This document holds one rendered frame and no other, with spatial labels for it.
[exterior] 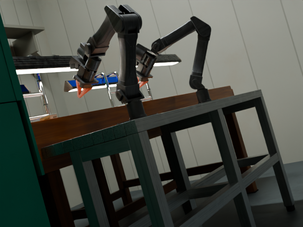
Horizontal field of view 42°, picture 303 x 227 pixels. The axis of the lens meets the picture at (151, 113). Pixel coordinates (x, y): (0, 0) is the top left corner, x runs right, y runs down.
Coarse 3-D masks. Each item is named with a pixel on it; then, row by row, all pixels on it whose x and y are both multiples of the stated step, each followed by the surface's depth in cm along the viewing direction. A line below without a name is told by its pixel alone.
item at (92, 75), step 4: (88, 72) 169; (92, 72) 169; (76, 76) 170; (84, 76) 170; (88, 76) 169; (92, 76) 170; (80, 80) 169; (84, 80) 170; (88, 80) 170; (92, 80) 172; (96, 80) 176
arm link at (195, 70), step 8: (200, 40) 199; (208, 40) 199; (200, 48) 200; (200, 56) 200; (200, 64) 200; (192, 72) 200; (200, 72) 200; (192, 80) 200; (200, 80) 199; (192, 88) 204
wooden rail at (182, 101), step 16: (176, 96) 221; (192, 96) 236; (224, 96) 272; (96, 112) 166; (112, 112) 175; (160, 112) 204; (32, 128) 138; (48, 128) 144; (64, 128) 150; (80, 128) 157; (96, 128) 164; (160, 128) 201; (48, 144) 142; (96, 144) 162; (48, 160) 141; (64, 160) 146
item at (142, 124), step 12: (240, 96) 189; (252, 96) 202; (192, 108) 147; (204, 108) 155; (216, 108) 164; (132, 120) 116; (144, 120) 120; (156, 120) 125; (168, 120) 131; (96, 132) 124; (108, 132) 122; (120, 132) 119; (132, 132) 117; (60, 144) 134; (72, 144) 131; (84, 144) 128; (48, 156) 138
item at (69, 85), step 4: (72, 80) 285; (100, 80) 307; (108, 80) 314; (112, 80) 318; (116, 80) 322; (64, 84) 281; (68, 84) 279; (72, 84) 281; (92, 84) 296; (96, 84) 300; (100, 84) 303; (104, 84) 307; (112, 84) 315; (64, 88) 282; (68, 88) 280; (72, 88) 279; (76, 88) 282
